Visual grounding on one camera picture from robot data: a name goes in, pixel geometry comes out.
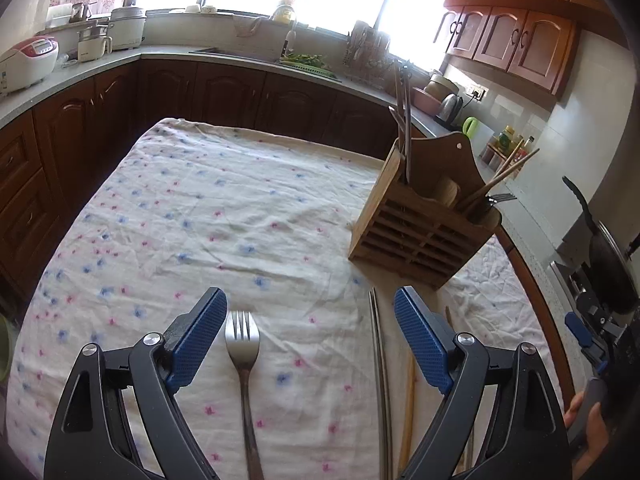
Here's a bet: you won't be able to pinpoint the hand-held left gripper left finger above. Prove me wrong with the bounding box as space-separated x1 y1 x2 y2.
44 287 228 480

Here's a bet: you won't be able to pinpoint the steel gas stove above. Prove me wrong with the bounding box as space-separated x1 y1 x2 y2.
550 255 640 322

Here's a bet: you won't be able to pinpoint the grey kitchen countertop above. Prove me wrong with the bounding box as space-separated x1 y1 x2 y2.
0 44 596 401

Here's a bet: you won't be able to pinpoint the silver electric kettle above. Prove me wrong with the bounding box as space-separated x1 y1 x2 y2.
436 93 463 128

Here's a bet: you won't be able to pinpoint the pink plastic basin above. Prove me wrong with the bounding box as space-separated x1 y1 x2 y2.
411 86 443 114

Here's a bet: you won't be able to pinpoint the wooden utensil holder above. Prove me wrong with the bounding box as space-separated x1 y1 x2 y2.
347 130 502 291

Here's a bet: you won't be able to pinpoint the person's right hand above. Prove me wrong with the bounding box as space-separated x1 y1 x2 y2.
562 392 612 467

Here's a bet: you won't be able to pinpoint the round-headed steel fork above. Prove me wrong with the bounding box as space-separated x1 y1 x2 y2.
225 310 266 480

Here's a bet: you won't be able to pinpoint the metal chopstick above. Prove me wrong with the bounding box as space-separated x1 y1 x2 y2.
389 105 405 148
372 287 395 480
402 60 417 183
394 62 407 151
369 287 389 480

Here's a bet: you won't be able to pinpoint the yellow detergent bottle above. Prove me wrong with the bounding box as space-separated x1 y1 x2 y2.
272 0 299 25

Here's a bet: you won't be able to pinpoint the wooden upper cabinets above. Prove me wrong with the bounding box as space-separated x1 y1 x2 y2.
435 0 612 97

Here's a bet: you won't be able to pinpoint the dish drying rack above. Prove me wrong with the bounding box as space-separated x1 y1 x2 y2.
342 20 401 86

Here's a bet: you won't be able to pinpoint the black wok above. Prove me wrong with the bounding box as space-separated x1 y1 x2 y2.
562 176 640 313

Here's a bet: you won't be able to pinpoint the rack of spice bottles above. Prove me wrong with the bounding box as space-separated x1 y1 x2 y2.
482 125 536 171

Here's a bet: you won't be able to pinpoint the green leafy vegetables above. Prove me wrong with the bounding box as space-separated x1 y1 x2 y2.
280 54 337 79

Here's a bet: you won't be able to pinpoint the wooden base cabinets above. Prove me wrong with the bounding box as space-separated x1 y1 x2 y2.
0 57 576 411

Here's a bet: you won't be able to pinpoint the white and red rice cooker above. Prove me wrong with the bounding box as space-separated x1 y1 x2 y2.
0 36 60 95

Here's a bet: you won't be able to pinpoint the small white electric pot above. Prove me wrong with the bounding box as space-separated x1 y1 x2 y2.
76 22 113 62

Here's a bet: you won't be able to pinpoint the green plastic basin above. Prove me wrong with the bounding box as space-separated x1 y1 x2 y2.
0 314 12 382

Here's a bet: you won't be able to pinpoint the wooden chopstick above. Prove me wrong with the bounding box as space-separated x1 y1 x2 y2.
457 148 541 211
460 152 527 209
397 355 417 480

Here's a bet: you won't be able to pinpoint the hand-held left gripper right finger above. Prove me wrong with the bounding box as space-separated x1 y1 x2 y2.
393 286 573 480

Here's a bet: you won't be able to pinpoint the square-headed steel fork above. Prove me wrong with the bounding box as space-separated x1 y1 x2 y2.
480 191 517 221

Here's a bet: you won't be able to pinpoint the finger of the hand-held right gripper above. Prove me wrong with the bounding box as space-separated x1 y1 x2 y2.
565 290 626 350
582 345 612 377

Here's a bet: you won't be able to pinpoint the beige lidded bowl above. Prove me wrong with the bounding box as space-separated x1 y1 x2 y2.
427 74 459 96

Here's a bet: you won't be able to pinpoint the floral white tablecloth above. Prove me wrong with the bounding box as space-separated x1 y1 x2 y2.
5 117 566 480

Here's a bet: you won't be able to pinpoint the large white cooking pot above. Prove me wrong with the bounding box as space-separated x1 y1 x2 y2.
107 5 147 51

